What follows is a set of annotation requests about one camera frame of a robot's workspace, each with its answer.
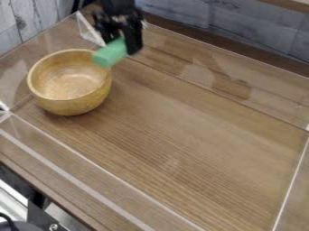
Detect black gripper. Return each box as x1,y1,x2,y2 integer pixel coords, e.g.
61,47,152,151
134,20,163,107
92,0,142,55

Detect green rectangular block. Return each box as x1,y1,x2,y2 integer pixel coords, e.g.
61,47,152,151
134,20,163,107
92,38,126,67

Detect wooden bowl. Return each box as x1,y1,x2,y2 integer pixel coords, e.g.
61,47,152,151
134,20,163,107
26,49,112,116

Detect clear acrylic tray walls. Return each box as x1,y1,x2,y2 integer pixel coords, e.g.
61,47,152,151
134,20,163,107
0,18,309,231

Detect black metal bracket with screw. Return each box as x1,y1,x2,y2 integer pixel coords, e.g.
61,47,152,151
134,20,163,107
26,201,88,231

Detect black cable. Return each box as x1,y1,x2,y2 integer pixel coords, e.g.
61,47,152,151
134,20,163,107
0,212,18,231

